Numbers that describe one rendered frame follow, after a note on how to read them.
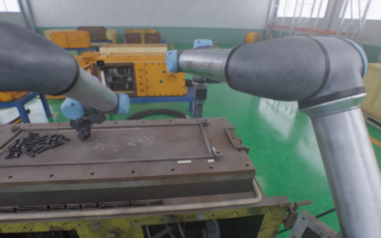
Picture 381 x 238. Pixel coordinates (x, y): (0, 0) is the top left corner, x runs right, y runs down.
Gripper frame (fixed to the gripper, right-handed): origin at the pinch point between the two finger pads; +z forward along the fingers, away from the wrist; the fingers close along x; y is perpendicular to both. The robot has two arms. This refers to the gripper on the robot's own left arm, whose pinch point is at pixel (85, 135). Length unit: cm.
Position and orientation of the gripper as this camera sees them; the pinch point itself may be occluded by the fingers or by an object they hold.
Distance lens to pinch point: 104.7
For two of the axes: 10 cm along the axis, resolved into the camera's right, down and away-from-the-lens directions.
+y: -8.5, -5.1, 1.3
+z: -3.6, 7.5, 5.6
